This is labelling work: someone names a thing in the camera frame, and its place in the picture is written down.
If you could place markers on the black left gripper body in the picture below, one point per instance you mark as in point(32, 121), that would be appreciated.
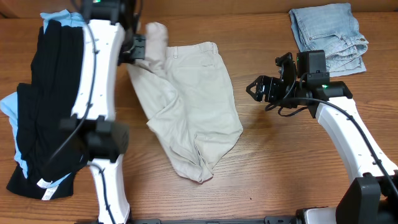
point(133, 49)

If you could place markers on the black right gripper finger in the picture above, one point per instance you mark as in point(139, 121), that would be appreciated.
point(256, 94)
point(257, 83)

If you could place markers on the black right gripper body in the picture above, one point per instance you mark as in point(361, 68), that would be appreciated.
point(276, 91)

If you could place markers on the beige khaki shorts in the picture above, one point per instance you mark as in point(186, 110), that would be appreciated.
point(187, 96)

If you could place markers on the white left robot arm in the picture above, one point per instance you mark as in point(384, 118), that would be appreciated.
point(110, 39)

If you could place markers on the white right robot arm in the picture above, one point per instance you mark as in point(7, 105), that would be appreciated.
point(372, 194)

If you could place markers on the light blue garment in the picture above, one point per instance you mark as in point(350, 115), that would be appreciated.
point(62, 18)

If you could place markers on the folded light blue jeans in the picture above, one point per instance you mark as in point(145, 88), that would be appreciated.
point(334, 29)

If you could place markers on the black garment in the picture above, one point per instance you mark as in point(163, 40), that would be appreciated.
point(49, 102)

